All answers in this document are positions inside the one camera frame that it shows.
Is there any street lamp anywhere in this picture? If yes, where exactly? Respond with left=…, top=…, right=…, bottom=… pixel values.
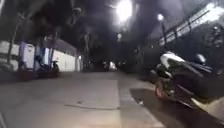
left=115, top=0, right=134, bottom=22

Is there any grey asphalt road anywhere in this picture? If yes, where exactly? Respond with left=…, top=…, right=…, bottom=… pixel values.
left=0, top=70, right=168, bottom=128

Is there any lamp pole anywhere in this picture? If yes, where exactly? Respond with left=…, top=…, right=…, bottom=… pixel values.
left=157, top=13, right=168, bottom=53

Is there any parked scooter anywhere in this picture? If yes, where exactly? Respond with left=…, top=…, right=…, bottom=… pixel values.
left=33, top=53, right=62, bottom=80

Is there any row of trees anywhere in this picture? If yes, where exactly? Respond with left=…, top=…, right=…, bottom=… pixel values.
left=6, top=0, right=98, bottom=73

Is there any parked motorcycle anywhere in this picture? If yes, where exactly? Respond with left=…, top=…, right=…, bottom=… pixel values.
left=148, top=50, right=224, bottom=111

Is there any white wall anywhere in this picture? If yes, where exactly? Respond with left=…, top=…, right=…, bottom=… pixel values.
left=0, top=39, right=83, bottom=73

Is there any dark fence wall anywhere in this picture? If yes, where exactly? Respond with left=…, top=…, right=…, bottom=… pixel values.
left=139, top=2, right=224, bottom=78

